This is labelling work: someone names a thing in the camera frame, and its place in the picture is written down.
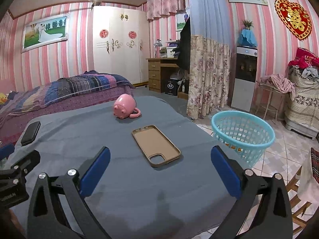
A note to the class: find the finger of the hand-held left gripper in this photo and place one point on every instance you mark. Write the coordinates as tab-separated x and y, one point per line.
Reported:
6	151
30	160

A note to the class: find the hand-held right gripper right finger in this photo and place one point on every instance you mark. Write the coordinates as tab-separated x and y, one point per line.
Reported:
225	173

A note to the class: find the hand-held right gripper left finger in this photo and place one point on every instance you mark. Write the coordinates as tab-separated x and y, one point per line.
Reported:
96	171

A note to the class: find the light blue plastic basket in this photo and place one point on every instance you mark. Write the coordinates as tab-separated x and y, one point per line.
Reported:
224	134

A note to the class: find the black smartphone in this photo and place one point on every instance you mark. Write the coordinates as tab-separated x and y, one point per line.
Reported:
31	133

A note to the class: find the grey-blue tablecloth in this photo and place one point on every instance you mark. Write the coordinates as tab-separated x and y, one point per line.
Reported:
124	134

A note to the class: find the yellow duck plush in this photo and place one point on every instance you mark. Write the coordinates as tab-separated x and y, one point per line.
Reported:
3	99

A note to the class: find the tan phone case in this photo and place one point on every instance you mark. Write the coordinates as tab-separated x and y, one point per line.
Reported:
154	144

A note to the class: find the pink padded headboard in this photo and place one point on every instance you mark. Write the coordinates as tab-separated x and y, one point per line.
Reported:
7	86

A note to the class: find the bed with purple dotted cover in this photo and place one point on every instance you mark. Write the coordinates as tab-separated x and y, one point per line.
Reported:
74	104

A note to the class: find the pink pig mug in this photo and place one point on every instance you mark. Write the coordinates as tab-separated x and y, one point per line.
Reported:
123	104

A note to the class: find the wooden stool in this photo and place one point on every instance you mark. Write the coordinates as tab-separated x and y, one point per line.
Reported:
296	204

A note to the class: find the water dispenser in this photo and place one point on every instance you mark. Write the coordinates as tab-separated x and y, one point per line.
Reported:
243	97

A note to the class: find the metal rack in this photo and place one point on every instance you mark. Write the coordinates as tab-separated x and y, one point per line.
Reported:
268	104

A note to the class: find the plaid cloth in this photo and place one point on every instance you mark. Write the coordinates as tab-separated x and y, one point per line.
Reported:
312	174

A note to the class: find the striped patchwork quilt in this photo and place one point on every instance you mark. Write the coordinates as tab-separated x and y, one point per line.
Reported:
74	84

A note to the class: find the blue and floral curtain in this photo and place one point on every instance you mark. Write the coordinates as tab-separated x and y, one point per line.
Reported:
209	79

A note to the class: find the black box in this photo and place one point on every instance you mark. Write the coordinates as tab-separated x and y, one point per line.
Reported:
169	87

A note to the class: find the pink garment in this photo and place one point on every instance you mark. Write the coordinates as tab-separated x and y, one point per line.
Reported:
279	84

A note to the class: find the floral covered cabinet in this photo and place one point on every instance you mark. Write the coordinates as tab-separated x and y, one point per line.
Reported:
304	104

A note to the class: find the white round appliance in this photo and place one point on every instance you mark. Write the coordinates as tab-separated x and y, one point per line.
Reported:
177	74

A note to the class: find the white wardrobe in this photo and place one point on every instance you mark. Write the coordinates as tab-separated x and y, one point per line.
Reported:
119	64

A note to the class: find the wooden desk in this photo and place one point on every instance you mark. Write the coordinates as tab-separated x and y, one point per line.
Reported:
154	74

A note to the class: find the framed wedding photo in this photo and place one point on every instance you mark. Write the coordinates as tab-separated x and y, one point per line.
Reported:
44	33

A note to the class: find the white box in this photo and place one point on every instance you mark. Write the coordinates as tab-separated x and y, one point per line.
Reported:
168	52

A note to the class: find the black hanging coat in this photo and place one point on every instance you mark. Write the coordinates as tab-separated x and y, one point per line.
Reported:
185	44

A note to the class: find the blue cloth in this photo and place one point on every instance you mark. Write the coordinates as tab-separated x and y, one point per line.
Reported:
247	38

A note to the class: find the red clothes pile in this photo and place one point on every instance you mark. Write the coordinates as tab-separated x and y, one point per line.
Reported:
305	61

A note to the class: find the purple bag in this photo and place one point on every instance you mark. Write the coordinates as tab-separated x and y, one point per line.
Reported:
173	44

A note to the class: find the red round paper decal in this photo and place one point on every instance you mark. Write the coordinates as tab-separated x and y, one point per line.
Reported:
132	34
104	33

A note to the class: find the desk lamp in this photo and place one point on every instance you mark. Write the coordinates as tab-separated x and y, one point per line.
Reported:
157	44

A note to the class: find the small potted plant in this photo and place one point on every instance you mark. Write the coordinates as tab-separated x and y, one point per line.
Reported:
247	24

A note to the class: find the small framed portrait photo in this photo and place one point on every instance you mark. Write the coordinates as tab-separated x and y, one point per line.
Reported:
180	22

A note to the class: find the pink valance curtain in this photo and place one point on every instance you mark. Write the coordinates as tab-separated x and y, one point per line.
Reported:
167	2

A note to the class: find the red heart wall decoration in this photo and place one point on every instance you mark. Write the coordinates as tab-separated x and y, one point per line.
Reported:
294	17

